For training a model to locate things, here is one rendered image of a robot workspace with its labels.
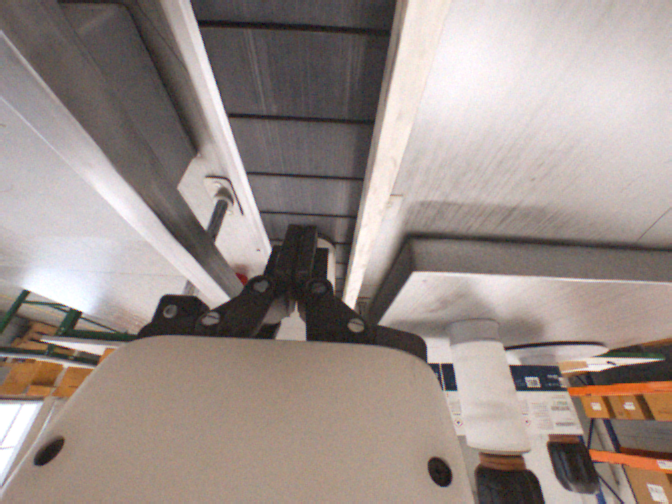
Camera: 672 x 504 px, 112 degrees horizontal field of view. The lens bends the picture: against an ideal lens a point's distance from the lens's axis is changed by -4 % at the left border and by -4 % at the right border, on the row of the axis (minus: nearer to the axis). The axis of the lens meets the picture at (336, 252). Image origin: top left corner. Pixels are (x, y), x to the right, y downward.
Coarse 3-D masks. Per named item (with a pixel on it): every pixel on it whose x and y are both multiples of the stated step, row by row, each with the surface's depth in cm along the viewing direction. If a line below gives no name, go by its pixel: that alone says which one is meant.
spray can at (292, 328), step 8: (320, 240) 21; (328, 240) 22; (328, 264) 20; (328, 272) 20; (296, 304) 18; (296, 312) 17; (288, 320) 17; (296, 320) 17; (280, 328) 17; (288, 328) 17; (296, 328) 17; (304, 328) 17; (280, 336) 17; (288, 336) 16; (296, 336) 16; (304, 336) 17
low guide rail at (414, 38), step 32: (416, 0) 6; (448, 0) 6; (416, 32) 7; (416, 64) 8; (384, 96) 9; (416, 96) 8; (384, 128) 9; (384, 160) 11; (384, 192) 12; (352, 256) 19; (352, 288) 23
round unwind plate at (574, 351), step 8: (576, 344) 53; (584, 344) 53; (512, 352) 60; (520, 352) 60; (528, 352) 60; (536, 352) 60; (544, 352) 60; (552, 352) 59; (560, 352) 59; (568, 352) 59; (576, 352) 59; (584, 352) 59; (592, 352) 59; (600, 352) 59; (512, 360) 71; (560, 360) 70; (568, 360) 70
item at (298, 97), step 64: (192, 0) 9; (256, 0) 9; (320, 0) 9; (384, 0) 9; (256, 64) 11; (320, 64) 11; (384, 64) 10; (256, 128) 13; (320, 128) 13; (256, 192) 17; (320, 192) 17
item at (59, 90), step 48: (0, 0) 3; (48, 0) 4; (0, 48) 3; (48, 48) 4; (0, 96) 4; (48, 96) 4; (96, 96) 5; (48, 144) 5; (96, 144) 5; (144, 144) 6; (144, 192) 6; (192, 240) 9; (240, 288) 14
